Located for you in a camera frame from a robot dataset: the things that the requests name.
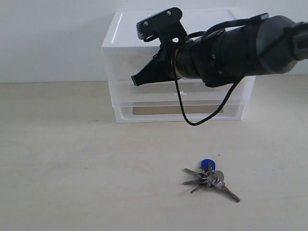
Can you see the key bunch with blue tag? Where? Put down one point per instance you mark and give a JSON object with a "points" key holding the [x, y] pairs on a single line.
{"points": [[209, 177]]}

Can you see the white plastic drawer cabinet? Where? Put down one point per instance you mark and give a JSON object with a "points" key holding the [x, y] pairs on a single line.
{"points": [[122, 38]]}

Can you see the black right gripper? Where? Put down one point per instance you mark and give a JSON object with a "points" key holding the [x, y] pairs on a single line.
{"points": [[162, 68]]}

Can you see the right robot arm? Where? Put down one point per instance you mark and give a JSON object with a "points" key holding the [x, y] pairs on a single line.
{"points": [[260, 45]]}

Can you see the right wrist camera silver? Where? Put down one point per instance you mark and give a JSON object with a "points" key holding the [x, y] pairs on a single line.
{"points": [[164, 25]]}

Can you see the clear wide middle drawer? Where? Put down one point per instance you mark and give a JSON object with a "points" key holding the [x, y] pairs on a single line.
{"points": [[190, 90]]}

